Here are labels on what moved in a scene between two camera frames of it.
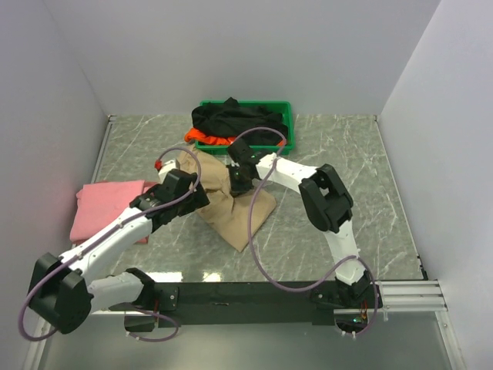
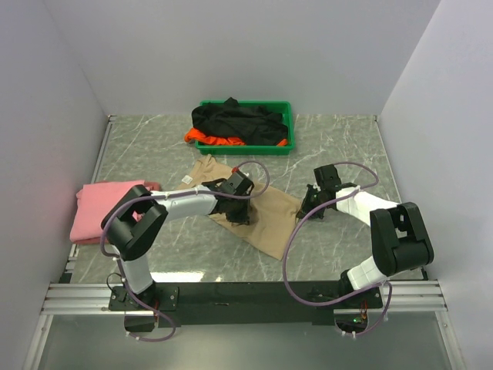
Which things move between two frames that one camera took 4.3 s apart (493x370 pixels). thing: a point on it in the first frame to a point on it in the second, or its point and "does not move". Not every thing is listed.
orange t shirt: (194, 136) does not move
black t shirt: (229, 119) does not move
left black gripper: (196, 200) to (243, 217)
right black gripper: (236, 189) to (306, 205)
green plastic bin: (284, 109) does not move
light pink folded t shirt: (98, 203) does not move
